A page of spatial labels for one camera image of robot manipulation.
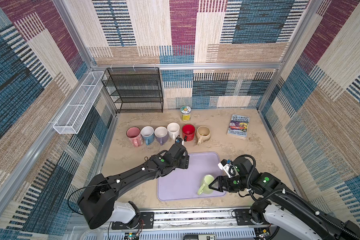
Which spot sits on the red mug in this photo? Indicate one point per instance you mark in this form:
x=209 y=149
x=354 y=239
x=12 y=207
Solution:
x=188 y=132

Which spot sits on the pink patterned mug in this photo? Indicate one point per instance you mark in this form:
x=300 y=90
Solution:
x=135 y=137

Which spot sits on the black wire shelf rack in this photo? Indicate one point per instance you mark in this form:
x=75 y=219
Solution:
x=135 y=90

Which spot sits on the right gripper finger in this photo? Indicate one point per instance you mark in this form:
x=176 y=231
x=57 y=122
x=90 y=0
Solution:
x=219 y=186
x=220 y=180

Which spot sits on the white wire mesh basket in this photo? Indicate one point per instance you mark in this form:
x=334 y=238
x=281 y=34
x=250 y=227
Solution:
x=74 y=114

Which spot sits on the light green mug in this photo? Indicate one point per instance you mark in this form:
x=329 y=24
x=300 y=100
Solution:
x=204 y=188

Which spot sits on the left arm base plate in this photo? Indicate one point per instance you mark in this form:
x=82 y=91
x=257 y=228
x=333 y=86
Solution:
x=147 y=217

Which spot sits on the white mug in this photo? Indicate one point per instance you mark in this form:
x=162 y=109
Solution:
x=173 y=130

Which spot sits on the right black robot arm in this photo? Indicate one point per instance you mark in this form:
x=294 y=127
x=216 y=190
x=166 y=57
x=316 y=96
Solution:
x=276 y=204

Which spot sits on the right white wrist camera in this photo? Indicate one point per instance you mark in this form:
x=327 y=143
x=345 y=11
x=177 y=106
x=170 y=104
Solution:
x=226 y=167

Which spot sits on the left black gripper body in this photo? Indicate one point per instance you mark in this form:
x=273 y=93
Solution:
x=183 y=162

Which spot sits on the blue flowered mug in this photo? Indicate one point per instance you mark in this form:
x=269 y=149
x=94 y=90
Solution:
x=148 y=134

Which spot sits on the colourful paperback book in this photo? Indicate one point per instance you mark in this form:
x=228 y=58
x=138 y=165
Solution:
x=238 y=126

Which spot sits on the lavender mug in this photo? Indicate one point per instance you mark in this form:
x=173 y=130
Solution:
x=161 y=135

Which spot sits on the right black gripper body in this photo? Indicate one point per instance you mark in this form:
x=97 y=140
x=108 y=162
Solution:
x=235 y=183

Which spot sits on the lavender plastic tray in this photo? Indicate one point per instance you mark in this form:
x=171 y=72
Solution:
x=183 y=184

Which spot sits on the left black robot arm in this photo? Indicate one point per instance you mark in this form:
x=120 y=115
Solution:
x=98 y=203

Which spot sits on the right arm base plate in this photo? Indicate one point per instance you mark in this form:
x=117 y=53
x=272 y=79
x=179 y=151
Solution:
x=244 y=217

